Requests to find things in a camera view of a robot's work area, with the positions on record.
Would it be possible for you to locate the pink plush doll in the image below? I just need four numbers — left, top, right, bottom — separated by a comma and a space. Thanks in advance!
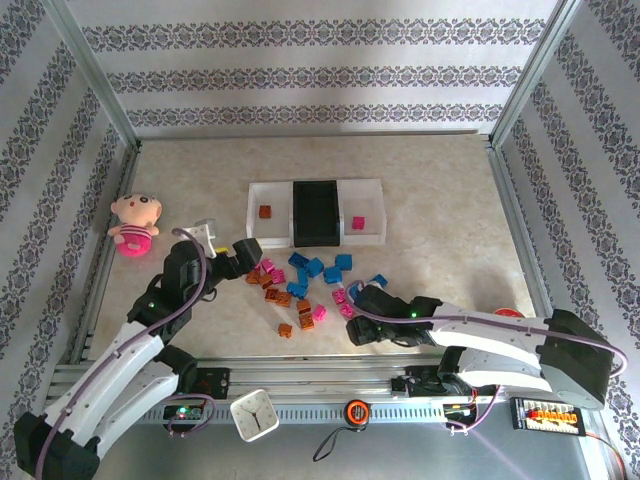
108, 193, 164, 259

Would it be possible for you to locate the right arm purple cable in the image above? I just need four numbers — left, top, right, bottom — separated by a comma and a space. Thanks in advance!
344, 280, 629, 436

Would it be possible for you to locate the aluminium side rail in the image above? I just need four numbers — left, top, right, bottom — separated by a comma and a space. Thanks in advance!
69, 142, 144, 364
485, 142, 559, 321

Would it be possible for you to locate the orange black tape measure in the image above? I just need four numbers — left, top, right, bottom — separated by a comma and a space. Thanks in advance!
312, 399, 372, 462

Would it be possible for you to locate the white square analog clock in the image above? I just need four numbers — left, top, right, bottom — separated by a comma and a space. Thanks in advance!
229, 388, 280, 444

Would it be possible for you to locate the grey slotted cable duct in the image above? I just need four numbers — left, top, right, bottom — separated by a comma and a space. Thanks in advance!
67, 402, 516, 425

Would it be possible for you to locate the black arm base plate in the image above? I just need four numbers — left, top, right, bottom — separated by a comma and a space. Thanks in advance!
192, 367, 232, 400
389, 367, 441, 399

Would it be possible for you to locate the long aluminium frame rail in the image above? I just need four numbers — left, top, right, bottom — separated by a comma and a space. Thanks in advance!
47, 357, 596, 401

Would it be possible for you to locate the black board red display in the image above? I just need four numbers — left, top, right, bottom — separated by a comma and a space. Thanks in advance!
509, 397, 582, 437

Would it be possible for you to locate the aluminium frame post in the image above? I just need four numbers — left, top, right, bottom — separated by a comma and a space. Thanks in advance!
489, 0, 587, 151
39, 0, 144, 151

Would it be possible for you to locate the red yellow wire bundle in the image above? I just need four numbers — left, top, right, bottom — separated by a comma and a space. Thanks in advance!
442, 399, 481, 437

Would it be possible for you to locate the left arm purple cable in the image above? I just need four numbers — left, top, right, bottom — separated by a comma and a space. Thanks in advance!
37, 227, 214, 439

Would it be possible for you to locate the thin aluminium rail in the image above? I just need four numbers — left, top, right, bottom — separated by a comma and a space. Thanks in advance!
135, 129, 494, 139

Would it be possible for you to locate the small LED circuit board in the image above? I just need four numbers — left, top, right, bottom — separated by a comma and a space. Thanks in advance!
164, 404, 204, 421

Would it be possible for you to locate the black plastic container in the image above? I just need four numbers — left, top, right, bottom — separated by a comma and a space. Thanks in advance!
291, 179, 344, 249

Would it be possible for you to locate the white plastic container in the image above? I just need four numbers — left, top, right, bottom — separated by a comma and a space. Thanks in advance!
247, 181, 296, 250
337, 178, 390, 246

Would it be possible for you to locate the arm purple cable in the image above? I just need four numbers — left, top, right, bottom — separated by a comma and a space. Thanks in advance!
37, 227, 214, 439
344, 280, 629, 436

